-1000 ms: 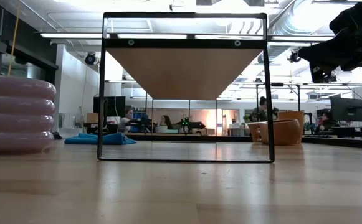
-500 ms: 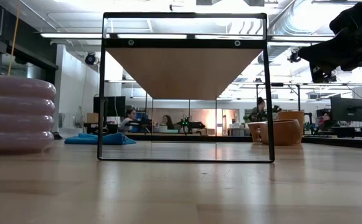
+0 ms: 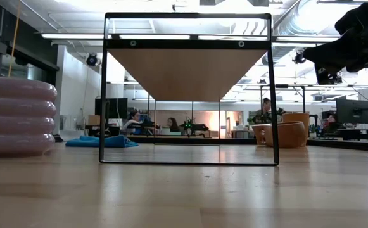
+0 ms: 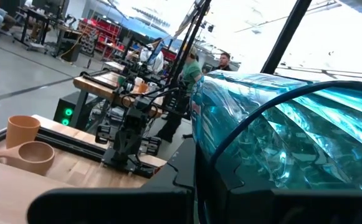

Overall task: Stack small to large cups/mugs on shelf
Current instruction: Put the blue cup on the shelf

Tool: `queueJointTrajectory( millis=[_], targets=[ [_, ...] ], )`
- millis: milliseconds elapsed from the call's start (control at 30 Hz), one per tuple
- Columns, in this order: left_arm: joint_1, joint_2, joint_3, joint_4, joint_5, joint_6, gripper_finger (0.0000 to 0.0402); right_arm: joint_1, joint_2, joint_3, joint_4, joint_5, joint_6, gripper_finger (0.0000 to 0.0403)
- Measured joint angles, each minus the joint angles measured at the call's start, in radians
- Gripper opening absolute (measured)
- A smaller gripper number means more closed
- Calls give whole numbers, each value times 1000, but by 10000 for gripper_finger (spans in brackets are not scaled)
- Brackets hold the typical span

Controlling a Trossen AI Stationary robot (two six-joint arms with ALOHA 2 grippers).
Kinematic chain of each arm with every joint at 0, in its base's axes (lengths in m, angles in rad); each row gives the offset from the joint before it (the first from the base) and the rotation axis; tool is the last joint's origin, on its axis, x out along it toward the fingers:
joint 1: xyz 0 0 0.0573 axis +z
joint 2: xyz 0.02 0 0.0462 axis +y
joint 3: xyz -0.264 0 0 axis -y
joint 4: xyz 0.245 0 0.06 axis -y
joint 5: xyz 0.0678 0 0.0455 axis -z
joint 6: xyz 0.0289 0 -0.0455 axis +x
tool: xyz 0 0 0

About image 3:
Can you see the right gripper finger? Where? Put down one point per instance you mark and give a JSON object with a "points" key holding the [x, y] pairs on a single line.
{"points": [[339, 52], [329, 76]]}

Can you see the orange plastic cup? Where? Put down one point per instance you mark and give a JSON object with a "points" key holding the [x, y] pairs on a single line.
{"points": [[296, 116]]}

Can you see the wide tan wooden bowl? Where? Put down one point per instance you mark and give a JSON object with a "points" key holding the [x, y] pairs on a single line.
{"points": [[288, 134]]}

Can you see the black monitor on arm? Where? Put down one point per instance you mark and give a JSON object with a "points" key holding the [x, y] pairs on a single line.
{"points": [[353, 111]]}

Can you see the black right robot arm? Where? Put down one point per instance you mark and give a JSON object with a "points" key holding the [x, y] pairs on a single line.
{"points": [[361, 16]]}

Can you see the black ceiling spotlight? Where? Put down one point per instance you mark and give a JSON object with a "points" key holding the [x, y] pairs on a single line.
{"points": [[92, 59], [299, 57]]}

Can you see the person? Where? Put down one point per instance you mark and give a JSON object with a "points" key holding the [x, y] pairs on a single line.
{"points": [[331, 123], [266, 109], [133, 122], [172, 124]]}

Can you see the background robot with green light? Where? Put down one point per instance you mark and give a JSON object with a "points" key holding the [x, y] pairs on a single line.
{"points": [[191, 126]]}

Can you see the black computer monitor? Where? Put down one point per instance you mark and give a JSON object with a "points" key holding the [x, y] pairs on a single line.
{"points": [[111, 107]]}

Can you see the blue cloth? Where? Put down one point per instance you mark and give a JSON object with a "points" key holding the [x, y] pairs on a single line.
{"points": [[101, 141]]}

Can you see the cardboard box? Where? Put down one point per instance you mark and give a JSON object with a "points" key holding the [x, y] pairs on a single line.
{"points": [[94, 120]]}

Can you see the long ceiling light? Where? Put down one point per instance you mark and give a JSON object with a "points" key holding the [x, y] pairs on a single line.
{"points": [[73, 36]]}

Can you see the silver ceiling duct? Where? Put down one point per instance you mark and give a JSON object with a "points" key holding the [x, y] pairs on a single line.
{"points": [[310, 19]]}

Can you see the black frame wooden shelf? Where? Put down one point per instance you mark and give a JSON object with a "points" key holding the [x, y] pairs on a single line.
{"points": [[187, 76]]}

